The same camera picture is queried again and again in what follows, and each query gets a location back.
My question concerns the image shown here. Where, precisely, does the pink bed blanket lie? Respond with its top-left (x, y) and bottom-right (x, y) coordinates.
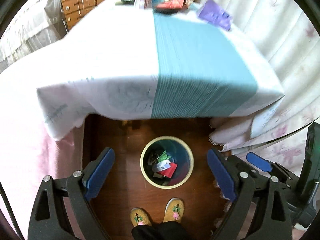
top-left (1, 127), bottom-right (84, 237)

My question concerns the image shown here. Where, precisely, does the black card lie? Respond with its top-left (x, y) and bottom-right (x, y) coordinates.
top-left (153, 8), bottom-right (180, 15)

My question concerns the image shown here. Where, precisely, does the pink strawberry box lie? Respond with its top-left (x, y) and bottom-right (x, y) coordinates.
top-left (136, 0), bottom-right (152, 9)

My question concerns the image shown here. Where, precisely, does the teal white patterned tablecloth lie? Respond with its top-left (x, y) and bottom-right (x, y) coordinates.
top-left (37, 1), bottom-right (284, 140)

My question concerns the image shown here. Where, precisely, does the purple plastic bag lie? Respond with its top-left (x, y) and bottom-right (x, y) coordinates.
top-left (197, 0), bottom-right (233, 31)

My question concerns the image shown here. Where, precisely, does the white charging cable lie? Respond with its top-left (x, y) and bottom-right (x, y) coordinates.
top-left (72, 0), bottom-right (84, 16)

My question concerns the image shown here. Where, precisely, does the yellow round trash bin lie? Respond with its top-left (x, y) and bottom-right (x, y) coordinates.
top-left (140, 136), bottom-right (194, 189)

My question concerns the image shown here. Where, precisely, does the red gold snack bag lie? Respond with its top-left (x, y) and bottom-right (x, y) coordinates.
top-left (156, 0), bottom-right (194, 10)

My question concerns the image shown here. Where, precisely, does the cream floral curtain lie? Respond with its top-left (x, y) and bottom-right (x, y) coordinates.
top-left (199, 0), bottom-right (319, 174)

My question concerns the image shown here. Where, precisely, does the white rectangular box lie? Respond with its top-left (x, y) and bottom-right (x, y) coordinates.
top-left (152, 160), bottom-right (171, 173)

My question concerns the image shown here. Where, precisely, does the white lace bed skirt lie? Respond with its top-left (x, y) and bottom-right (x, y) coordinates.
top-left (1, 0), bottom-right (67, 71)

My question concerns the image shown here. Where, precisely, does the green crumpled wrapper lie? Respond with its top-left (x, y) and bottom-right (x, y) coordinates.
top-left (158, 151), bottom-right (171, 163)

